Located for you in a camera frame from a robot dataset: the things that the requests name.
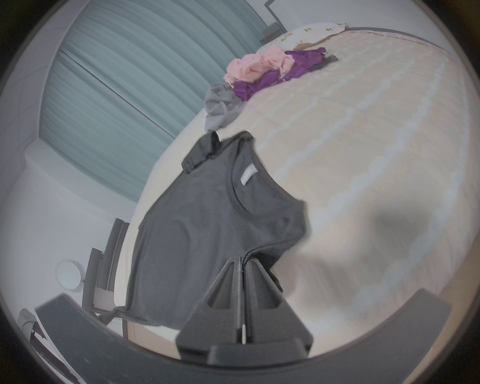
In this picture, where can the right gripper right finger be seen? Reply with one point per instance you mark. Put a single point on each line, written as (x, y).
(273, 322)

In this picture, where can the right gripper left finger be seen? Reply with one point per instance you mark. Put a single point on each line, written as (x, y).
(217, 322)

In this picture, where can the black T-shirt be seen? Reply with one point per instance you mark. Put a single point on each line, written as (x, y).
(202, 232)

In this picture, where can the bed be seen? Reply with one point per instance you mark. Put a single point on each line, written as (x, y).
(356, 168)

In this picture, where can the black chest of drawers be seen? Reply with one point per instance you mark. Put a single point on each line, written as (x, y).
(112, 255)

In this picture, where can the black dressing table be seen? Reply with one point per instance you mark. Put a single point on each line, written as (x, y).
(92, 277)

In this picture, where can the blue-green curtain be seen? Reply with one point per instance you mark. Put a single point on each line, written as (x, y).
(123, 93)

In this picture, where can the pink garment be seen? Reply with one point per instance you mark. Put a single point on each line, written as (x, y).
(255, 65)

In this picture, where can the purple garment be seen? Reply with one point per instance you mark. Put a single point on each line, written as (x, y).
(296, 62)

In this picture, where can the dark grey garment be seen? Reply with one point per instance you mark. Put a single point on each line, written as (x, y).
(326, 62)

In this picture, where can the grey bedside table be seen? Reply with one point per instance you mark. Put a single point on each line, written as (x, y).
(272, 32)

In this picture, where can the white printed pillow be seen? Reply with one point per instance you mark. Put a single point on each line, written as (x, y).
(318, 32)

